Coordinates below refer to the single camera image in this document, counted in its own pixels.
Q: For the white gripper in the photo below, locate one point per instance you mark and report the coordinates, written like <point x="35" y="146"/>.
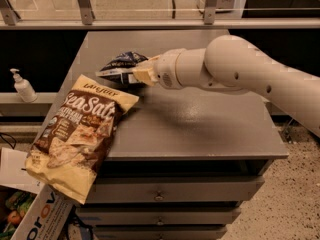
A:
<point x="165" y="70"/>

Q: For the blue chip bag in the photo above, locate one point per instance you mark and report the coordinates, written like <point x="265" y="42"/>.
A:
<point x="120" y="69"/>

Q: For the brown sea salt chip bag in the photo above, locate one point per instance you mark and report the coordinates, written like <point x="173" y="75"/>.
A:
<point x="70" y="151"/>

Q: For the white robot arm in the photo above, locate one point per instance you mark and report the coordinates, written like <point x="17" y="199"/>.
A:
<point x="231" y="64"/>

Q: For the grey drawer cabinet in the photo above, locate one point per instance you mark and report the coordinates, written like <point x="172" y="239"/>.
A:
<point x="181" y="164"/>

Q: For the white pump bottle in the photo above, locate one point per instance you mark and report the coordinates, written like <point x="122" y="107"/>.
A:
<point x="23" y="87"/>

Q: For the white cardboard box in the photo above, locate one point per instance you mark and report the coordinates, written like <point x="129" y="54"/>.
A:
<point x="30" y="209"/>

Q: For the metal railing frame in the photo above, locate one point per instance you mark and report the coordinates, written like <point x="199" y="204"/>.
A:
<point x="158" y="14"/>

